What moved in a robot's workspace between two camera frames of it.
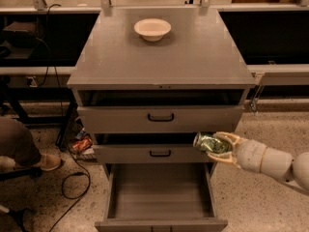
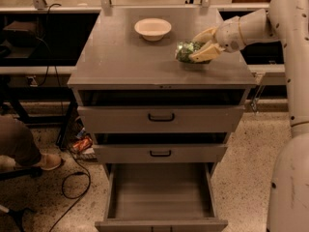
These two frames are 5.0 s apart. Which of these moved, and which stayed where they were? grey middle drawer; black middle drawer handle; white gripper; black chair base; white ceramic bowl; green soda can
Moved: green soda can; white gripper
Stayed: black middle drawer handle; white ceramic bowl; grey middle drawer; black chair base
